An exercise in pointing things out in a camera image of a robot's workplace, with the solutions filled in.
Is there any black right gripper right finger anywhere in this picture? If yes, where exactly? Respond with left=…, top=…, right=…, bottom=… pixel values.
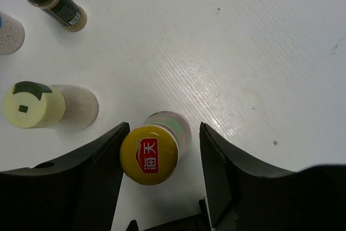
left=199, top=123, right=345, bottom=230

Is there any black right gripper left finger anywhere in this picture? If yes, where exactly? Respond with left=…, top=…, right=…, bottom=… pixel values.
left=1, top=122, right=130, bottom=230

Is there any yellow-capped red sauce bottle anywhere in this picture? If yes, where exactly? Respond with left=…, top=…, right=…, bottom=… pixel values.
left=119, top=111, right=192, bottom=186

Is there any black condiment organizer rack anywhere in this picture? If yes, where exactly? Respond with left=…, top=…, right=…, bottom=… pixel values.
left=125, top=198, right=214, bottom=231

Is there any cream-lidded seasoning shaker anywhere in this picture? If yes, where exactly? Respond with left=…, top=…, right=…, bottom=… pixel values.
left=2, top=81, right=99, bottom=131

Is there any blue-labelled white granule jar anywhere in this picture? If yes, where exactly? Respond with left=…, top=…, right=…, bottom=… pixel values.
left=0, top=12, right=25, bottom=55

